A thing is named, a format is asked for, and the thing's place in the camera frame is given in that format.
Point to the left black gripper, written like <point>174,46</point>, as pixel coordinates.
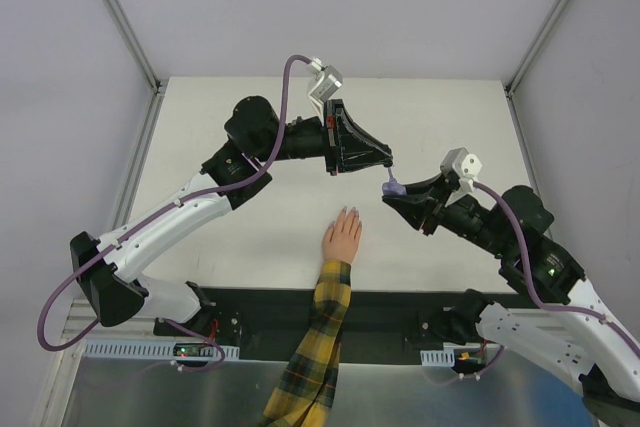
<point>331,137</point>

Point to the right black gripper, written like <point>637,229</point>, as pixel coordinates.
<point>439,205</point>

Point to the purple nail polish bottle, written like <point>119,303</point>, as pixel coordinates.
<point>393,189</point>

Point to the nail polish brush cap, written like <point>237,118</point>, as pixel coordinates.
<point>390,173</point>

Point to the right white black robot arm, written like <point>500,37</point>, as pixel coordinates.
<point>600,360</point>

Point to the yellow plaid sleeve forearm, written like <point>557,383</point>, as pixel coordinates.
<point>305,392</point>

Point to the mannequin hand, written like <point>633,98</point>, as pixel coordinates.
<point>342,239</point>

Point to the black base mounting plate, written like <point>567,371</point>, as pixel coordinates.
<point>388,328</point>

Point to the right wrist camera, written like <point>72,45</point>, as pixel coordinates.
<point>462,169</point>

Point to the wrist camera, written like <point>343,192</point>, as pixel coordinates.
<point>325,82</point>
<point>462,169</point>

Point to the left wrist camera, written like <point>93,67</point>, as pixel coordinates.
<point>325,82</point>

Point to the right white cable duct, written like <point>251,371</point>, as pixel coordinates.
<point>438,358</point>

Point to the white cable duct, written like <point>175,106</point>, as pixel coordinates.
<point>438,358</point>
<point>158,350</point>

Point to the left aluminium frame post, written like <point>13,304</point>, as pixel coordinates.
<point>133,44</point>

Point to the aluminium frame post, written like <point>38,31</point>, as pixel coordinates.
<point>133,44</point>
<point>543,34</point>

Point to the right aluminium frame post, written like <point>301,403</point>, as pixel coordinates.
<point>543,34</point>

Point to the left white cable duct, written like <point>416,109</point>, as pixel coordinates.
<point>158,350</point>

